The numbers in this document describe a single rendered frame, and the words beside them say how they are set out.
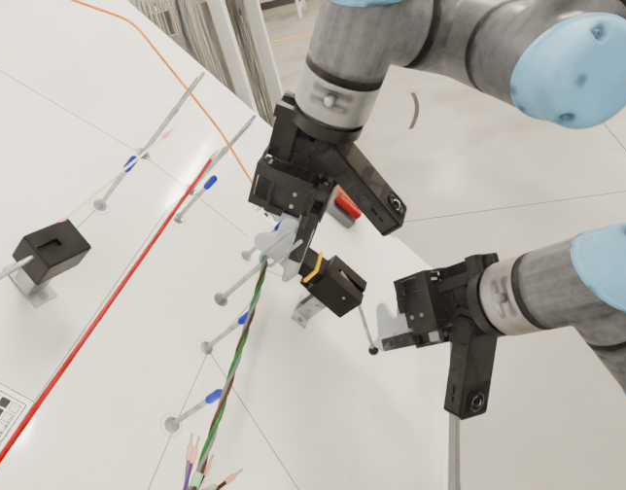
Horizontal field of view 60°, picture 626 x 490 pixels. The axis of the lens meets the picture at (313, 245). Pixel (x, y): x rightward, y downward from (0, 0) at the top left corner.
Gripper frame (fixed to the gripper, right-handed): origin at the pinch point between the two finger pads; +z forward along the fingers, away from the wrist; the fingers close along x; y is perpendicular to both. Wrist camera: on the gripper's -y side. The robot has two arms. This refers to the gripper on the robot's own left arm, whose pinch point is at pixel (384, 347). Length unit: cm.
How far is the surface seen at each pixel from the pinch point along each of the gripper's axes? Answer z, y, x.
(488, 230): 106, 45, -164
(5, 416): -6.2, 0.5, 43.4
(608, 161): 78, 71, -238
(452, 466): 2.8, -17.4, -9.4
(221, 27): 34, 73, -3
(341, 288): -4.6, 7.7, 8.0
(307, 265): -3.4, 11.0, 11.4
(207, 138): 9.6, 33.7, 15.3
